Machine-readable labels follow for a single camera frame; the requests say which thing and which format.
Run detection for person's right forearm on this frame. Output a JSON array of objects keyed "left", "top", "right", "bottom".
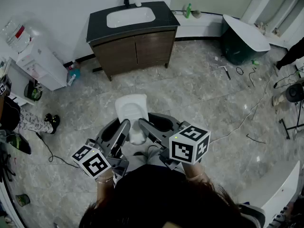
[{"left": 184, "top": 162, "right": 214, "bottom": 188}]

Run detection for white-bladed squeegee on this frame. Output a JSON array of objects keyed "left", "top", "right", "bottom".
[{"left": 218, "top": 65, "right": 232, "bottom": 81}]

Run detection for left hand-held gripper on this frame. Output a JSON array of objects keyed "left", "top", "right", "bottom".
[{"left": 71, "top": 118, "right": 132, "bottom": 178}]

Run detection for green cup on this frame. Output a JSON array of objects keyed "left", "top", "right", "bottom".
[{"left": 15, "top": 193, "right": 31, "bottom": 208}]

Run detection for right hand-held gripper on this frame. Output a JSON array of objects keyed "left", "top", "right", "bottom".
[{"left": 138, "top": 112, "right": 212, "bottom": 173}]

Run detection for white shelf unit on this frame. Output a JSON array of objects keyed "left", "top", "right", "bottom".
[{"left": 0, "top": 57, "right": 37, "bottom": 106}]

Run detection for black round fan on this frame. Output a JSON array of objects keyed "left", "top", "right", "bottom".
[{"left": 285, "top": 83, "right": 304, "bottom": 103}]

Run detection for clear plastic bottle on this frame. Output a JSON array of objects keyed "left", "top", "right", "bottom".
[{"left": 66, "top": 74, "right": 77, "bottom": 87}]

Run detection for person's left forearm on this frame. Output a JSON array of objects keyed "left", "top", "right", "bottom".
[{"left": 95, "top": 169, "right": 115, "bottom": 208}]

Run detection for clear water jug red label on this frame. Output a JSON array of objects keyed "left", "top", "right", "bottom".
[{"left": 0, "top": 17, "right": 48, "bottom": 55}]

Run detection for gold beaded bracelet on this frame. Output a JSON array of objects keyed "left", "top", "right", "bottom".
[{"left": 95, "top": 175, "right": 114, "bottom": 184}]

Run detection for white sink basin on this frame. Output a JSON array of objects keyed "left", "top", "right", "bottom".
[{"left": 106, "top": 6, "right": 156, "bottom": 29}]

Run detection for black green bag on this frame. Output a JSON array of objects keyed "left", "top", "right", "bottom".
[{"left": 6, "top": 133, "right": 32, "bottom": 155}]

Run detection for dark wooden vanity cabinet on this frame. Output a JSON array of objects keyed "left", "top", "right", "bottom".
[{"left": 89, "top": 27, "right": 178, "bottom": 82}]

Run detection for dark green white-rimmed tub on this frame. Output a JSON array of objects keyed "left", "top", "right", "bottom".
[{"left": 221, "top": 14, "right": 272, "bottom": 66}]

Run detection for black holder with green bottle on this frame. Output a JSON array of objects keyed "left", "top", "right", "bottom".
[{"left": 23, "top": 80, "right": 43, "bottom": 102}]

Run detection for white curved counter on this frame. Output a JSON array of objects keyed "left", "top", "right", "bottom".
[{"left": 237, "top": 160, "right": 301, "bottom": 228}]

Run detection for black metal stand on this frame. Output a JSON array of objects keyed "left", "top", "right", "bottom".
[{"left": 278, "top": 101, "right": 304, "bottom": 140}]

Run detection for long black floor cable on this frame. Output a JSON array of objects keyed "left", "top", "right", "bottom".
[{"left": 35, "top": 132, "right": 79, "bottom": 169}]

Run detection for beige shoe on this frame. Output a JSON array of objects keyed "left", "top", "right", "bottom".
[{"left": 271, "top": 95, "right": 286, "bottom": 107}]

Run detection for black tripod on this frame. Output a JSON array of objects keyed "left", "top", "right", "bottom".
[{"left": 0, "top": 150, "right": 17, "bottom": 183}]

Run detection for thin pale bracelet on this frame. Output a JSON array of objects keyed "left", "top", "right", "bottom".
[{"left": 187, "top": 172, "right": 205, "bottom": 180}]

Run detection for blue cleaning bottle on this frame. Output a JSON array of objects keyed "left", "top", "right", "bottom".
[{"left": 68, "top": 67, "right": 82, "bottom": 79}]

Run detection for short black cable piece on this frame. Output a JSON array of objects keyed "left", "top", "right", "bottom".
[{"left": 246, "top": 133, "right": 266, "bottom": 144}]

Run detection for white water dispenser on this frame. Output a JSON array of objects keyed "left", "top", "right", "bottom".
[{"left": 16, "top": 39, "right": 68, "bottom": 91}]

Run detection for white floor cable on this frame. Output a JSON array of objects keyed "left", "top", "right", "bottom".
[{"left": 209, "top": 72, "right": 274, "bottom": 145}]

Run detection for person's grey trousers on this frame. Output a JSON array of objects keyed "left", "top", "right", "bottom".
[{"left": 125, "top": 146, "right": 186, "bottom": 174}]

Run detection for person's black top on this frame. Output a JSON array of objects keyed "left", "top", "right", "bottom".
[{"left": 113, "top": 164, "right": 238, "bottom": 228}]

